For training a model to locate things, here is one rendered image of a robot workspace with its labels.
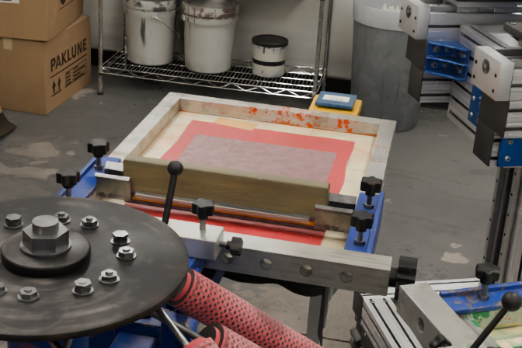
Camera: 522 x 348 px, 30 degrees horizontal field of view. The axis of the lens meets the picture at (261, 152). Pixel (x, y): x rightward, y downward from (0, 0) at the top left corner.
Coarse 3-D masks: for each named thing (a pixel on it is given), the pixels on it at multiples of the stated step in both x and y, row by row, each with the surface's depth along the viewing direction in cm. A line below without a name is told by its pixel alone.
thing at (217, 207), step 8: (136, 192) 192; (144, 192) 192; (152, 200) 191; (160, 200) 190; (176, 200) 190; (184, 200) 189; (192, 200) 190; (216, 208) 189; (224, 208) 188; (232, 208) 188; (240, 208) 188; (248, 208) 188; (264, 216) 187; (272, 216) 187; (280, 216) 186; (288, 216) 186; (296, 216) 186; (304, 216) 186
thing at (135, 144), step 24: (168, 96) 247; (192, 96) 248; (144, 120) 230; (168, 120) 239; (264, 120) 244; (288, 120) 243; (312, 120) 241; (336, 120) 240; (360, 120) 239; (384, 120) 240; (120, 144) 215; (144, 144) 222; (384, 144) 225; (384, 168) 212
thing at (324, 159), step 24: (288, 144) 231; (312, 144) 232; (336, 144) 233; (264, 168) 217; (288, 168) 218; (312, 168) 219; (336, 168) 220; (336, 192) 207; (288, 240) 185; (312, 240) 186
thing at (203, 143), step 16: (192, 128) 237; (208, 128) 238; (224, 128) 238; (240, 128) 239; (176, 144) 227; (192, 144) 227; (208, 144) 228; (224, 144) 228; (240, 144) 229; (256, 144) 230; (192, 160) 219; (208, 160) 219; (224, 160) 220; (240, 160) 220; (144, 208) 194; (160, 208) 195
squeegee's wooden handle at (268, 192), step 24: (144, 168) 190; (192, 168) 188; (216, 168) 189; (192, 192) 190; (216, 192) 189; (240, 192) 188; (264, 192) 187; (288, 192) 186; (312, 192) 185; (312, 216) 186
